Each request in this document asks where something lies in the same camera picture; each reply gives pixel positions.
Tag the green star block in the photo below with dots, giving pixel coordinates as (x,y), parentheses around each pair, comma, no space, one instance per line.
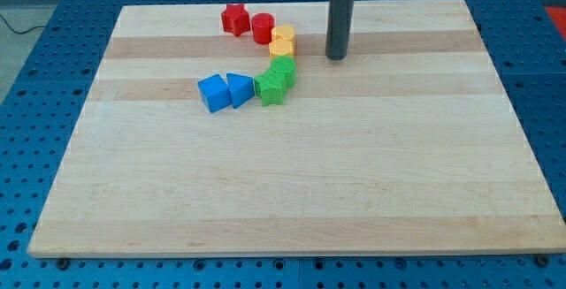
(270,87)

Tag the red star block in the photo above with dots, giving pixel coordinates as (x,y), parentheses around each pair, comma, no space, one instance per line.
(235,19)

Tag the blue triangle block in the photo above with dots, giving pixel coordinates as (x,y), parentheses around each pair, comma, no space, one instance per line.
(241,88)

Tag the green cylinder block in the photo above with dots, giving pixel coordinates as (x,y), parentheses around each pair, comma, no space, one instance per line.
(287,66)

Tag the blue cube block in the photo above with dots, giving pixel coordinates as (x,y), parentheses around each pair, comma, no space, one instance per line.
(214,93)

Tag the lower yellow block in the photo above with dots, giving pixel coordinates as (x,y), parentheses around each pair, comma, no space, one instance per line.
(281,48)

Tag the yellow block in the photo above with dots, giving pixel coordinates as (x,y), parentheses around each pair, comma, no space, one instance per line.
(281,48)
(284,32)

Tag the upper yellow block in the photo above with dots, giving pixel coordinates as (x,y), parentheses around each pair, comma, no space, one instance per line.
(284,32)

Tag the red cylinder block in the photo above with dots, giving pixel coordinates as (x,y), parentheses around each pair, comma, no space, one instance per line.
(262,25)

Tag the wooden board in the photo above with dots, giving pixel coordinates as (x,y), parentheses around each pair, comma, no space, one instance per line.
(408,146)

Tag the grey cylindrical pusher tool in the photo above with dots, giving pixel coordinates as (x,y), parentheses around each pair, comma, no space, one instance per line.
(338,28)

